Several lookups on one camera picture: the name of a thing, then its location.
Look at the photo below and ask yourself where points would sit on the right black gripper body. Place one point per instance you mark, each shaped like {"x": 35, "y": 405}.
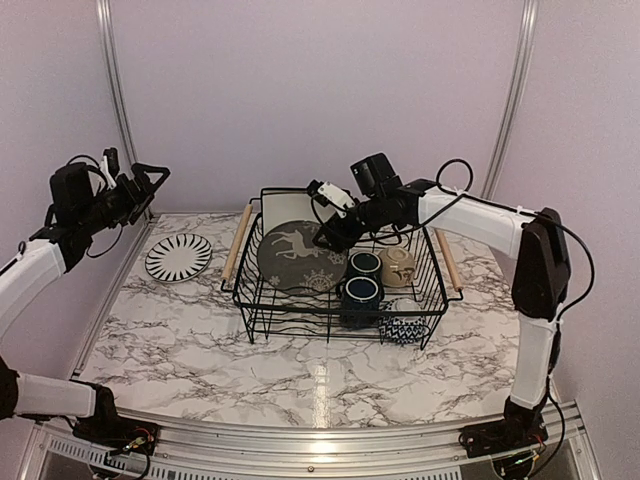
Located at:
{"x": 350, "y": 236}

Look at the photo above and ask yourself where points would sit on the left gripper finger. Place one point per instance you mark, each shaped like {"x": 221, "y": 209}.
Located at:
{"x": 147, "y": 181}
{"x": 145, "y": 171}

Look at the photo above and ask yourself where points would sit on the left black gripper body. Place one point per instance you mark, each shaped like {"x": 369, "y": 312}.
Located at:
{"x": 122, "y": 207}

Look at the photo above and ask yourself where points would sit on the grey reindeer round plate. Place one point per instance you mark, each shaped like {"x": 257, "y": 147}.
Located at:
{"x": 291, "y": 263}

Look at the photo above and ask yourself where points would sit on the white square plate black rim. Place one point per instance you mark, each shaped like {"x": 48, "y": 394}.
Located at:
{"x": 280, "y": 206}

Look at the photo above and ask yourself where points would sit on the black white striped round plate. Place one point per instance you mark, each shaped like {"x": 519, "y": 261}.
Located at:
{"x": 178, "y": 258}

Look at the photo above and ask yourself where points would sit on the floral square plate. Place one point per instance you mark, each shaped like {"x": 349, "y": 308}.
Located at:
{"x": 283, "y": 191}

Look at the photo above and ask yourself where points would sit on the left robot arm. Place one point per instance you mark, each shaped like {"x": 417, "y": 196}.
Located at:
{"x": 87, "y": 198}

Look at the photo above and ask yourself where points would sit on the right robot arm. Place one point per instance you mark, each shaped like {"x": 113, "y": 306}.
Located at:
{"x": 536, "y": 240}

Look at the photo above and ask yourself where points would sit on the dark blue mug rear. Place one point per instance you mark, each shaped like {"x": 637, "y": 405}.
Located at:
{"x": 365, "y": 264}

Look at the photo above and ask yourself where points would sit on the dark blue mug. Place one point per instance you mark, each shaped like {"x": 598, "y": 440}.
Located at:
{"x": 360, "y": 300}
{"x": 365, "y": 264}

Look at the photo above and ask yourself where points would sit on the beige ceramic bowl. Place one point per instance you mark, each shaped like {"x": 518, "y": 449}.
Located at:
{"x": 398, "y": 267}

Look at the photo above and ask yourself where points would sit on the dark blue mug front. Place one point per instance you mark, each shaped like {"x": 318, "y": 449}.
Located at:
{"x": 360, "y": 300}

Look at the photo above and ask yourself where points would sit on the blue white patterned bowl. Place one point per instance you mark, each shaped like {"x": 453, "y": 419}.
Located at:
{"x": 404, "y": 324}

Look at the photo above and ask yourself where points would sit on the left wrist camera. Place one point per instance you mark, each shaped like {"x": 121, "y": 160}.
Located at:
{"x": 109, "y": 166}

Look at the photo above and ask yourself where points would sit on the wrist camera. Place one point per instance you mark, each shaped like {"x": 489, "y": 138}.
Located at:
{"x": 327, "y": 194}
{"x": 109, "y": 166}

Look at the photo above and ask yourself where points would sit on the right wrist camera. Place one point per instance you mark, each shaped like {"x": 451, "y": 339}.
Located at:
{"x": 327, "y": 194}

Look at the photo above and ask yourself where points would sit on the black wire dish rack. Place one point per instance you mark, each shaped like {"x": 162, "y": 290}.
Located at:
{"x": 268, "y": 311}

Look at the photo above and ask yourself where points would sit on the left aluminium frame post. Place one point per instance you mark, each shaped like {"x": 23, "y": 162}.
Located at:
{"x": 109, "y": 51}

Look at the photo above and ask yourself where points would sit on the aluminium frame post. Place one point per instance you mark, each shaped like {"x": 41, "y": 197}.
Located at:
{"x": 109, "y": 51}
{"x": 515, "y": 94}

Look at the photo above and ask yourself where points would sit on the right aluminium frame post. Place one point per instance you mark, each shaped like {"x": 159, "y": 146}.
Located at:
{"x": 515, "y": 94}

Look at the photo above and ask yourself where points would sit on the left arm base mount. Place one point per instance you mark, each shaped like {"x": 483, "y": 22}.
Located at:
{"x": 129, "y": 445}

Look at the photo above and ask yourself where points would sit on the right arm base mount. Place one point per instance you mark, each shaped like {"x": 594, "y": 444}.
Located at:
{"x": 513, "y": 455}

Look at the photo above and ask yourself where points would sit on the front aluminium rail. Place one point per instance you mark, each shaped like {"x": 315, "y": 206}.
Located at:
{"x": 190, "y": 449}

